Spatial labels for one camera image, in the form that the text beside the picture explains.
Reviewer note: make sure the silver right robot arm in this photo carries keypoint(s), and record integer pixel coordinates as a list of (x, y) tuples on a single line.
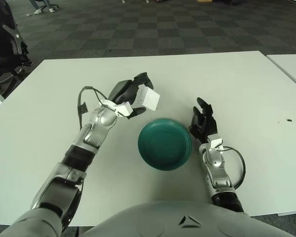
[(218, 172)]

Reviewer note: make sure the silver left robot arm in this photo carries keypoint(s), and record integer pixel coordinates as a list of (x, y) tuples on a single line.
[(93, 133)]

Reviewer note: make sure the silver robot torso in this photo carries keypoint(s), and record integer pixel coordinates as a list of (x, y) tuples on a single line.
[(175, 222)]

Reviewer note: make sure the seated person legs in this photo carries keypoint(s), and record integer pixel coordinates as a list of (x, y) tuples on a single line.
[(47, 3)]

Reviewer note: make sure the white charger block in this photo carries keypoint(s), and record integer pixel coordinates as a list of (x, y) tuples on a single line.
[(149, 98)]

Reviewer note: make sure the black and silver office chair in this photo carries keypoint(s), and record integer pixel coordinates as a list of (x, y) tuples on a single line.
[(5, 49)]

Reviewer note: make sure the green round plate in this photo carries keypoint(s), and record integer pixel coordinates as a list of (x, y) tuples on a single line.
[(164, 145)]

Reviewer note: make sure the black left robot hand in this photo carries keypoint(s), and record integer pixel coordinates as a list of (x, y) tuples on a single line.
[(123, 91)]

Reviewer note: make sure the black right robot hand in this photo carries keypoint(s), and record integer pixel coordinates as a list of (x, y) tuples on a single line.
[(209, 123)]

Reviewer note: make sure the brown cardboard box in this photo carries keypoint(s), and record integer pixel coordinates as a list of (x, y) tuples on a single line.
[(204, 1)]

